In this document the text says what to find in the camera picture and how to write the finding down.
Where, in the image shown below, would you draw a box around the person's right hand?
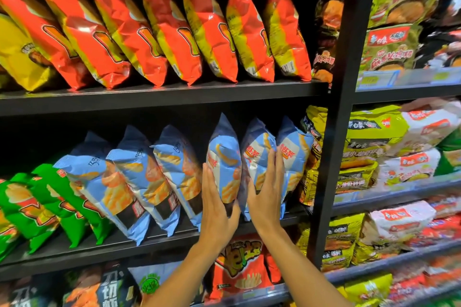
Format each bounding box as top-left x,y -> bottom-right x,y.
246,146 -> 288,243

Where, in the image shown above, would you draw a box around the person's left hand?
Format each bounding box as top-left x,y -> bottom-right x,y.
198,163 -> 242,255

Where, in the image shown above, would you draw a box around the row of orange chip bags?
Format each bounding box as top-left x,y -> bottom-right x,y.
209,233 -> 283,300

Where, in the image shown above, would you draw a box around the dark shrimp chip bags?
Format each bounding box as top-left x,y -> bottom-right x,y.
61,263 -> 141,307
0,274 -> 59,307
128,260 -> 206,307

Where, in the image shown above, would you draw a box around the row of blue snack bags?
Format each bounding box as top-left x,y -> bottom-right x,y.
54,125 -> 204,247

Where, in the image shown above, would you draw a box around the black metal shelf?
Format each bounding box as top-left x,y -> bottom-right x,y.
0,0 -> 461,307

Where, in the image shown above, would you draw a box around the row of green snack bags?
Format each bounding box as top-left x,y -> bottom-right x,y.
0,163 -> 116,264

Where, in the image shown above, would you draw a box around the stack of light green bags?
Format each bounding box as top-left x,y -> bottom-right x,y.
432,127 -> 461,178

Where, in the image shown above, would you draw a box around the row of orange snack bags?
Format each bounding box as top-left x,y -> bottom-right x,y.
0,0 -> 313,92

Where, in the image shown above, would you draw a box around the instant noodle packs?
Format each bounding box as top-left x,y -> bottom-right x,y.
414,0 -> 461,70

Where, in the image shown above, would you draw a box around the yellow snack bag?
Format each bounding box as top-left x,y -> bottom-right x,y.
0,14 -> 62,93

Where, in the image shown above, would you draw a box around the person's left forearm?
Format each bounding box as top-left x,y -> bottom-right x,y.
143,240 -> 233,307

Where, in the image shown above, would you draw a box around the person's right forearm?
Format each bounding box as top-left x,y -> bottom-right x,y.
259,227 -> 355,307

